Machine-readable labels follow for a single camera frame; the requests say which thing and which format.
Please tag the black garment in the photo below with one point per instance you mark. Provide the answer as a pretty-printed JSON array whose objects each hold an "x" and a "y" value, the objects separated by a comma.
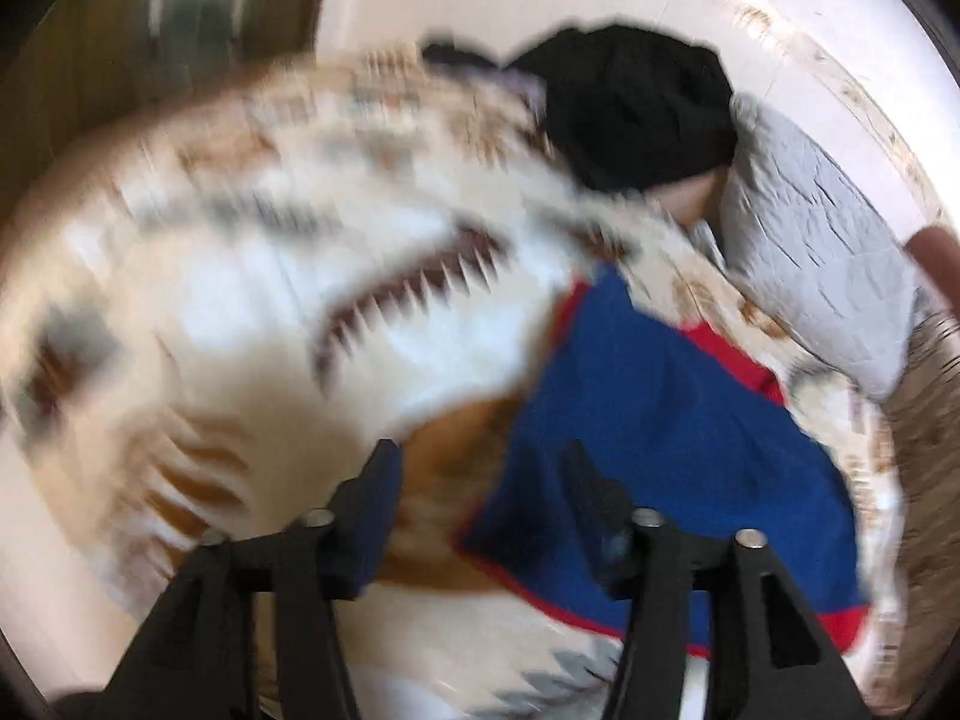
[{"x": 630, "y": 105}]

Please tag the grey quilted pillow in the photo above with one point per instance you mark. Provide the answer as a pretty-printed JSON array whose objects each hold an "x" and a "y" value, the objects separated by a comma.
[{"x": 810, "y": 240}]

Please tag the small light grey cloth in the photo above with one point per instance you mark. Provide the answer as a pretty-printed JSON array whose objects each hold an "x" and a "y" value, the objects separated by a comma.
[{"x": 705, "y": 240}]

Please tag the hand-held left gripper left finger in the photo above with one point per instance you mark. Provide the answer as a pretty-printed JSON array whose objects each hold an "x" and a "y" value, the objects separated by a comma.
[{"x": 367, "y": 532}]

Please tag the lilac cloth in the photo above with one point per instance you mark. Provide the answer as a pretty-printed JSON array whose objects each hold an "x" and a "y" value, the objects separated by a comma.
[{"x": 525, "y": 86}]

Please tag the red and blue sweater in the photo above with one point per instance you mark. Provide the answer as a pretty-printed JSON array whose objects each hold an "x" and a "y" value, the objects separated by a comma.
[{"x": 675, "y": 420}]

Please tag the leaf print blanket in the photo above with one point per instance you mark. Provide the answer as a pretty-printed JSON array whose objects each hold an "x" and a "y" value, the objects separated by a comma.
[{"x": 262, "y": 277}]

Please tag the wooden cabinet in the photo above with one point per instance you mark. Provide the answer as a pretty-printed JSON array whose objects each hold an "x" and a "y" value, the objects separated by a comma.
[{"x": 97, "y": 52}]

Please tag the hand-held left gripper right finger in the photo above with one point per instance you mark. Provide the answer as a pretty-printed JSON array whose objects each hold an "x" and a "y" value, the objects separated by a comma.
[{"x": 600, "y": 532}]

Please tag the striped brown fabric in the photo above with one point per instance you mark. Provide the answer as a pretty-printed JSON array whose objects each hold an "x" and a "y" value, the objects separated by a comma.
[{"x": 930, "y": 427}]

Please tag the brown cushion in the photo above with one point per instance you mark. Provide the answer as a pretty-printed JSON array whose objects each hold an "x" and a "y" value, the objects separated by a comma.
[{"x": 936, "y": 255}]

